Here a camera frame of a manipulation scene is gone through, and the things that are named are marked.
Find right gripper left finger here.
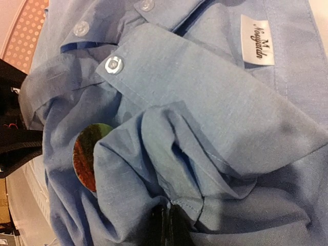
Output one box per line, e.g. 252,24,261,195
151,205,171,246

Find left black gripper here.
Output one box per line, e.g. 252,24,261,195
1,60,43,178

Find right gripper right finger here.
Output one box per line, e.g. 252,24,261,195
169,205,195,246

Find blue button-up shirt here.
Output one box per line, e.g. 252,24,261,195
19,1,327,245

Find pink plastic basket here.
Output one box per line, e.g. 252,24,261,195
1,1,49,74

